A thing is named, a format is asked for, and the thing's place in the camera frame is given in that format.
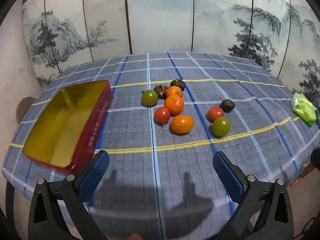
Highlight brown passion fruit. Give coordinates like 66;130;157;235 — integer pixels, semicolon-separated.
170;79;185;91
153;85;169;99
220;99;235;113

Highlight green tomato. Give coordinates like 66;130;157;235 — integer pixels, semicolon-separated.
141;89;158;107
212;117;231;137

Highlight red tin box gold interior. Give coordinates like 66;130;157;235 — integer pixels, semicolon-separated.
23;80;113;172

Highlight green snack packet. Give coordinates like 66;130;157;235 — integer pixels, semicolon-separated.
291;92;317;127

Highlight orange tangerine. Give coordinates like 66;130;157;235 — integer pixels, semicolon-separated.
166;86;182;98
164;95;184;116
171;114;194;134

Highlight orange tangerine bottom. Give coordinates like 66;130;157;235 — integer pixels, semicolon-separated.
171;114;194;134

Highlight painted landscape folding screen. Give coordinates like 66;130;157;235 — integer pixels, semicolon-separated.
22;0;320;98

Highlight blue plaid tablecloth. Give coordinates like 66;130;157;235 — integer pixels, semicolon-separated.
2;52;319;239

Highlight red tomato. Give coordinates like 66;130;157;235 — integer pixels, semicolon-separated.
207;106;224;122
154;107;171;124

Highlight round grey stone disc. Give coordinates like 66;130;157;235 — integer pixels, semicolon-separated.
16;96;36;124

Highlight orange tangerine middle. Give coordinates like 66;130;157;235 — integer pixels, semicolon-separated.
164;95;184;116

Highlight green tomato right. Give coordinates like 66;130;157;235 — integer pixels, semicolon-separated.
212;117;231;137

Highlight green tomato left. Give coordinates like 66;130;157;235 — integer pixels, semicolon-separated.
141;89;158;107

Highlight brown passion fruit top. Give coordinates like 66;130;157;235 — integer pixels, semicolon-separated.
170;79;185;91

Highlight orange tangerine top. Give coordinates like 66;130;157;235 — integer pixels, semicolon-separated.
166;86;182;98

